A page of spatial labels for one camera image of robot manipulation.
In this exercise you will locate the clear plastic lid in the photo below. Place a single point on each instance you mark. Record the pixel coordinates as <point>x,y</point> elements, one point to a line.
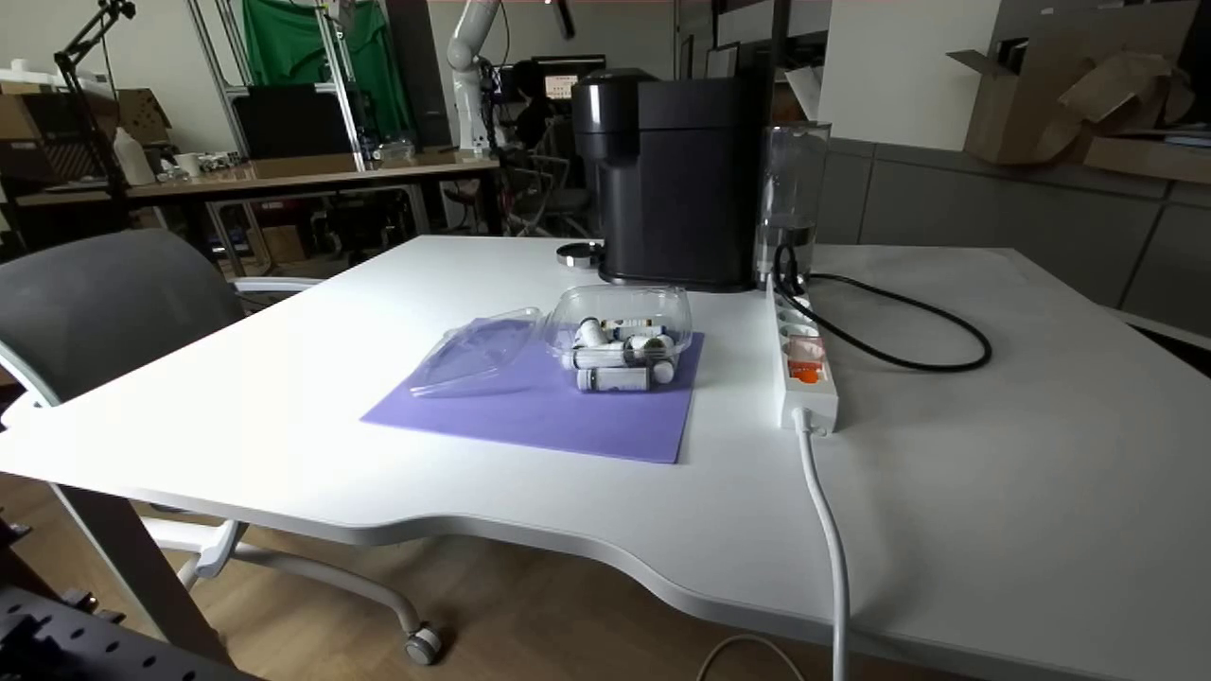
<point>479,359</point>

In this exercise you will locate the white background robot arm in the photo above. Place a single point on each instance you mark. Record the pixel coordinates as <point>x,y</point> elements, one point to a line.
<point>475,62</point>

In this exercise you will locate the round metal disc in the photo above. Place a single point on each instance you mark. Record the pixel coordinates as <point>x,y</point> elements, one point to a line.
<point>580,251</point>

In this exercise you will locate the purple rectangular mat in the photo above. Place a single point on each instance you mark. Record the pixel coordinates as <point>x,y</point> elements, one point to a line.
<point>543,423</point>

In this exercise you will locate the black coffee machine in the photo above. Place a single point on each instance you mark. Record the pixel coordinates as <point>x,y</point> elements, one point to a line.
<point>667,176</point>

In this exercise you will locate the white power strip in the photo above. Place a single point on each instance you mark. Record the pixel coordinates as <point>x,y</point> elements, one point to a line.
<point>809,393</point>

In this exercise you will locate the clear water tank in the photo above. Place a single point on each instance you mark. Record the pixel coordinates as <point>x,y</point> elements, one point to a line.
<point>797,190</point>

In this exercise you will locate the wooden background desk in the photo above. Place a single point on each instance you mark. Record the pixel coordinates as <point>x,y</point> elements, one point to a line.
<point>288,176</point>

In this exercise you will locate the black background monitor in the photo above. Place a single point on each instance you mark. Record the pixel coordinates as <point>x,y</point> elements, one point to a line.
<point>288,121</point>

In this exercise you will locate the green cloth backdrop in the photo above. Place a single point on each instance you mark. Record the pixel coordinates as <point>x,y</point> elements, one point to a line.
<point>308,49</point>

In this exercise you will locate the grey low cabinet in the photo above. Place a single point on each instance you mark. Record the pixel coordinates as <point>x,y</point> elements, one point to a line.
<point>1007,219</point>

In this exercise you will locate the grey office chair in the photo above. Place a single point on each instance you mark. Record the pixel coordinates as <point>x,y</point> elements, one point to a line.
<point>100,304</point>

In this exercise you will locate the open cardboard box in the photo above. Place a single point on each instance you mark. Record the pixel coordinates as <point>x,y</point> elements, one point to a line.
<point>1063,99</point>

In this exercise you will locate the metal table leg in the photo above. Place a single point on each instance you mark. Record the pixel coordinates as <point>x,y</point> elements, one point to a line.
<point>137,568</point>

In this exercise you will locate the black perforated board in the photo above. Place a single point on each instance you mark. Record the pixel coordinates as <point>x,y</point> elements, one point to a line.
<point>76,645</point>

